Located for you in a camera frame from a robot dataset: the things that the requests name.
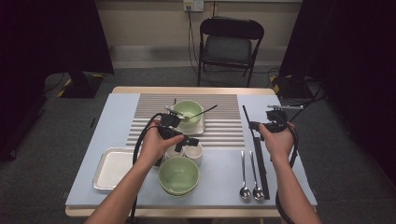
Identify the light blue table cover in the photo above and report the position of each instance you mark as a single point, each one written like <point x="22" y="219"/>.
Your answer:
<point x="218" y="174"/>

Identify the black stand base striped tape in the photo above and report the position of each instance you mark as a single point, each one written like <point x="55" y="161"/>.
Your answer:
<point x="291" y="88"/>
<point x="79" y="87"/>

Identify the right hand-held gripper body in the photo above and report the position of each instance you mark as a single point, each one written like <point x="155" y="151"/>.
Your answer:
<point x="277" y="121"/>

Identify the row of black chopsticks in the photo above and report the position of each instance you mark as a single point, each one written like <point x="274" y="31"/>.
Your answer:
<point x="263" y="180"/>

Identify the striped woven placemat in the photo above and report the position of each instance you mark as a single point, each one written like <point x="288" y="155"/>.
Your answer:
<point x="218" y="130"/>

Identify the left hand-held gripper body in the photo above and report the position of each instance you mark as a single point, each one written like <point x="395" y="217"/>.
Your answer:
<point x="169" y="124"/>

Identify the dark curtain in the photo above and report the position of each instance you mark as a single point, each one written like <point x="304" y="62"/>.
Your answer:
<point x="358" y="46"/>
<point x="46" y="31"/>

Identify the person's left hand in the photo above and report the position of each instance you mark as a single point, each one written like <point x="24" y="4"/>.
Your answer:
<point x="152" y="146"/>

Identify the silver metal spoon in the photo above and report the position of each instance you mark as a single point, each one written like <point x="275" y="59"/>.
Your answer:
<point x="202" y="112"/>
<point x="245" y="193"/>
<point x="257" y="193"/>

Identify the white wall socket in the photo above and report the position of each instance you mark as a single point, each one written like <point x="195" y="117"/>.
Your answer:
<point x="193" y="4"/>

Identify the green ceramic bowl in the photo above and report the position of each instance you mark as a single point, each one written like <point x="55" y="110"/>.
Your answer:
<point x="179" y="174"/>
<point x="191" y="109"/>
<point x="179" y="194"/>

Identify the black folding chair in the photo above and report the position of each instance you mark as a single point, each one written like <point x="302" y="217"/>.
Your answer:
<point x="230" y="46"/>

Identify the small black floor object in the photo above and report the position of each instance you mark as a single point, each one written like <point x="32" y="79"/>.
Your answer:
<point x="92" y="122"/>

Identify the person's right hand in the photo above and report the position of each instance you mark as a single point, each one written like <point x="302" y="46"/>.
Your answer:
<point x="280" y="144"/>

